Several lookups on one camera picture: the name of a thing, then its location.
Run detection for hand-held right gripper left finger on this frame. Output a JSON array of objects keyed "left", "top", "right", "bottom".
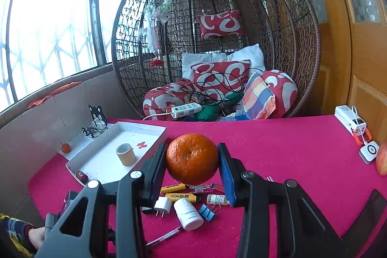
[{"left": 36, "top": 142, "right": 167, "bottom": 258}]

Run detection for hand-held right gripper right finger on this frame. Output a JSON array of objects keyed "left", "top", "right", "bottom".
[{"left": 217, "top": 142, "right": 351, "bottom": 258}]

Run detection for acrylic cat charm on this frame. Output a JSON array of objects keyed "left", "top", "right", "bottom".
[{"left": 189, "top": 182, "right": 224, "bottom": 193}]

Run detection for yellow tube with black cap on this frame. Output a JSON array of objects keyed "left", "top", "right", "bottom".
[
  {"left": 160, "top": 183, "right": 186, "bottom": 194},
  {"left": 165, "top": 192, "right": 202, "bottom": 203}
]

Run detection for orange mandarin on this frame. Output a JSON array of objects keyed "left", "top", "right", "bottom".
[{"left": 165, "top": 133, "right": 219, "bottom": 185}]

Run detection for blue binder clip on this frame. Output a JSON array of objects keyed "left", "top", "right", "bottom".
[{"left": 198, "top": 204, "right": 223, "bottom": 221}]

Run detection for white charger plug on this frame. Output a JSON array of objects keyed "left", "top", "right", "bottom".
[{"left": 154, "top": 196, "right": 170, "bottom": 218}]

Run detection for white pill bottle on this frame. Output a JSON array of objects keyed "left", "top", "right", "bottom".
[{"left": 173, "top": 198, "right": 204, "bottom": 231}]

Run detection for white tray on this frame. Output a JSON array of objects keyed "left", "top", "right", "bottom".
[{"left": 65, "top": 121, "right": 167, "bottom": 187}]

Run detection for person's left hand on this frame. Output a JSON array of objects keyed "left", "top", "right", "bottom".
[{"left": 28, "top": 227, "right": 46, "bottom": 249}]

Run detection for small white dropper bottle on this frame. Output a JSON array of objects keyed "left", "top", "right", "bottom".
[{"left": 207, "top": 194, "right": 229, "bottom": 206}]

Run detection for beige tape roll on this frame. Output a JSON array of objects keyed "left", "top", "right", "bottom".
[{"left": 116, "top": 143, "right": 137, "bottom": 167}]

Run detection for white power strip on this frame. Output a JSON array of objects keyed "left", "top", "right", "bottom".
[{"left": 171, "top": 103, "right": 202, "bottom": 119}]

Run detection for green cloth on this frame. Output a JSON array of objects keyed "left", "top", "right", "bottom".
[{"left": 193, "top": 92, "right": 245, "bottom": 121}]

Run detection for magenta tablecloth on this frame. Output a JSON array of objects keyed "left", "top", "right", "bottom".
[{"left": 28, "top": 114, "right": 387, "bottom": 258}]

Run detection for clear ballpoint pen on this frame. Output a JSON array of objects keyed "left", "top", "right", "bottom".
[{"left": 146, "top": 227, "right": 184, "bottom": 247}]

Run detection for black eyeglasses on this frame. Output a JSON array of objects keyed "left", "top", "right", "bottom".
[{"left": 82, "top": 126, "right": 105, "bottom": 138}]

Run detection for black cat phone stand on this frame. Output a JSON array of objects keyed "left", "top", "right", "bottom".
[{"left": 88, "top": 105, "right": 108, "bottom": 129}]

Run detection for plaid cushion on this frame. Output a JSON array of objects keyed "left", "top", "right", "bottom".
[{"left": 225, "top": 72, "right": 276, "bottom": 121}]

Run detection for square red white cushion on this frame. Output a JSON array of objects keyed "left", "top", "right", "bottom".
[{"left": 190, "top": 60, "right": 251, "bottom": 101}]

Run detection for red white seat cushion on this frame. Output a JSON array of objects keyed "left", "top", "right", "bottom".
[{"left": 143, "top": 69, "right": 298, "bottom": 121}]

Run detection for white pillow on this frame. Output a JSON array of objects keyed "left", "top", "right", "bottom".
[{"left": 181, "top": 43, "right": 267, "bottom": 80}]

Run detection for orange cloth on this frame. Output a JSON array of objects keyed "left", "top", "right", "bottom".
[{"left": 27, "top": 81, "right": 83, "bottom": 110}]

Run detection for white power bank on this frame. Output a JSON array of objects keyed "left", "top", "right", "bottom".
[{"left": 334, "top": 105, "right": 367, "bottom": 136}]

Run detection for small white square device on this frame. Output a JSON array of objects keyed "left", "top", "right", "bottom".
[{"left": 359, "top": 141, "right": 380, "bottom": 165}]

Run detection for small red white cushion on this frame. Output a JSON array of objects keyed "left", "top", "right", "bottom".
[{"left": 196, "top": 10, "right": 245, "bottom": 41}]

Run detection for white dream catcher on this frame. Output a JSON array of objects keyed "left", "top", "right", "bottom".
[{"left": 137, "top": 0, "right": 173, "bottom": 56}]

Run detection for red apple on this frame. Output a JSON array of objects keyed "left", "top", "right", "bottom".
[{"left": 375, "top": 143, "right": 387, "bottom": 177}]

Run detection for wicker hanging egg chair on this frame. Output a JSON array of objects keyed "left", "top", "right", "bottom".
[{"left": 111, "top": 0, "right": 321, "bottom": 121}]

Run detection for window with metal grille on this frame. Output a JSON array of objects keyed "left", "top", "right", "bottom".
[{"left": 0, "top": 0, "right": 152, "bottom": 113}]

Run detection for wooden door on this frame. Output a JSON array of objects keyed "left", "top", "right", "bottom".
[{"left": 251, "top": 0, "right": 387, "bottom": 144}]

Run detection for white power strip cable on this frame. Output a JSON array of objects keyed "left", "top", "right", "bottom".
[{"left": 142, "top": 113, "right": 173, "bottom": 121}]

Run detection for black cable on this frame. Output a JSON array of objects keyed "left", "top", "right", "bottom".
[{"left": 178, "top": 67, "right": 267, "bottom": 113}]

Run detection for orange cable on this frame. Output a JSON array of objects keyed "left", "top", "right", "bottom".
[{"left": 352, "top": 125, "right": 373, "bottom": 146}]

